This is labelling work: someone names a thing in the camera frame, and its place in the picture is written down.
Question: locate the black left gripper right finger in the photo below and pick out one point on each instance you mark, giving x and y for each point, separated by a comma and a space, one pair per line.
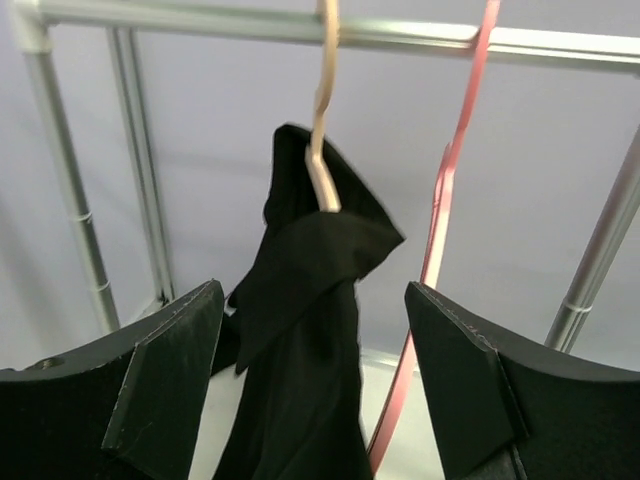
505, 407

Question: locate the black shirt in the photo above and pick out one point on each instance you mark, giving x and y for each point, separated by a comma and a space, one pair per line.
292, 326

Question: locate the silver clothes rack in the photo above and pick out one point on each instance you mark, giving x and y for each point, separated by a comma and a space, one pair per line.
542, 150

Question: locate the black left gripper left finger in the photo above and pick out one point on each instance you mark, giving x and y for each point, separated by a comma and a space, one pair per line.
125, 406

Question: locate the pink plastic hanger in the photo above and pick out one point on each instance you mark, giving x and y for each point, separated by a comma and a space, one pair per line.
434, 252

